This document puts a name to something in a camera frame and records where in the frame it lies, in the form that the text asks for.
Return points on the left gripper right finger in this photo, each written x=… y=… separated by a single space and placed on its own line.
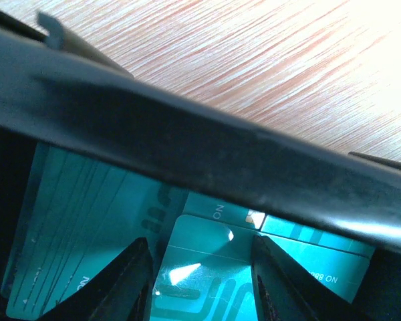
x=284 y=290

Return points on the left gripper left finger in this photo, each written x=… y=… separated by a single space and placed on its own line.
x=121 y=291

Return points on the teal card stack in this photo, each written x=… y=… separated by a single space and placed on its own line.
x=79 y=214

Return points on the black bin with teal cards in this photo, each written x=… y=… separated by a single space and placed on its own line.
x=57 y=90

